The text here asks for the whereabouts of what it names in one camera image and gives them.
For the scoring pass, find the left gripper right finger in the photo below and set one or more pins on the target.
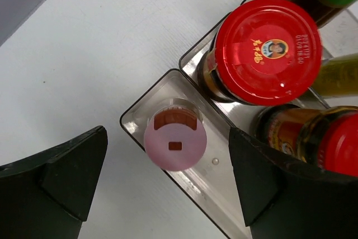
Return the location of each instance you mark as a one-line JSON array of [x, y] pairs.
[[282, 197]]

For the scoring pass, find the small yellow bottle brown cap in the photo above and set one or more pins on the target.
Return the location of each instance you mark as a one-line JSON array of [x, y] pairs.
[[337, 77]]

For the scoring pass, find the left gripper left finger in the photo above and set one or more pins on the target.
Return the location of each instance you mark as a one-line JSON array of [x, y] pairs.
[[49, 194]]

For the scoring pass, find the clear tiered acrylic rack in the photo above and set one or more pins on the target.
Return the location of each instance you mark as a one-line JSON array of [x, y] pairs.
[[211, 183]]

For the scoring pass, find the red lid sauce jar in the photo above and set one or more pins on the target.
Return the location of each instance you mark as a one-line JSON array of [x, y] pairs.
[[265, 53], [323, 138]]

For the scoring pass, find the pink cap white bottle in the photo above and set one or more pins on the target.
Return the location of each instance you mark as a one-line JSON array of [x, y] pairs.
[[175, 138]]

